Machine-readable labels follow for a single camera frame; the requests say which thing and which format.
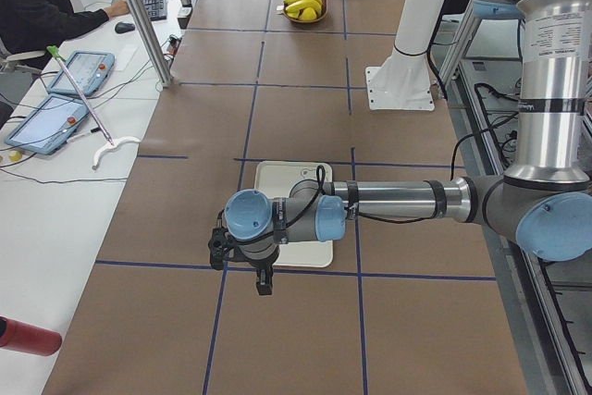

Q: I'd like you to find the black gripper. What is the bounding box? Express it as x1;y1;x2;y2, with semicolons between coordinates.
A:
208;227;279;295

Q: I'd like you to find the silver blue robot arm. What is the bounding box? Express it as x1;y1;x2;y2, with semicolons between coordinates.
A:
208;0;591;295

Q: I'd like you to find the brown wicker basket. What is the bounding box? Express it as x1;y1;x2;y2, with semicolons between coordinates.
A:
282;0;327;24

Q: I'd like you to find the white bear print tray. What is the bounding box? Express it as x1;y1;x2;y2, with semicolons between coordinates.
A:
253;160;335;269

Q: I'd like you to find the red water bottle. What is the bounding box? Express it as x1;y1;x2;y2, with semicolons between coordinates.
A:
1;316;62;356

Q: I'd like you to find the blue teach pendant near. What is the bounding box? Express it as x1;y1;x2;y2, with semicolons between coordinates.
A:
5;93;88;154

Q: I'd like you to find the blue teach pendant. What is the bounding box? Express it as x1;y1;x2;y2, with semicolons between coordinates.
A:
46;51;116;97
5;93;88;154

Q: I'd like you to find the blue teach pendant far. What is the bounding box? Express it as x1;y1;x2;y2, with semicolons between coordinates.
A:
46;51;116;97

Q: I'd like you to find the black computer mouse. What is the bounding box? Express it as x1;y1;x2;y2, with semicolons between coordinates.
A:
115;21;135;34

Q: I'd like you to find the metal grabber stick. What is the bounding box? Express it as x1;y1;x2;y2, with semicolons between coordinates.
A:
46;45;141;170

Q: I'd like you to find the person in black shirt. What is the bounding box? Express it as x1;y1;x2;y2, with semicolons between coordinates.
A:
1;0;130;56

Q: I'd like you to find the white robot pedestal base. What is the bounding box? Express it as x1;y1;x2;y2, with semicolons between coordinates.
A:
365;0;444;111

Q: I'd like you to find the aluminium frame post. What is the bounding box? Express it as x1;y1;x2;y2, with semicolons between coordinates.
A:
127;0;173;88

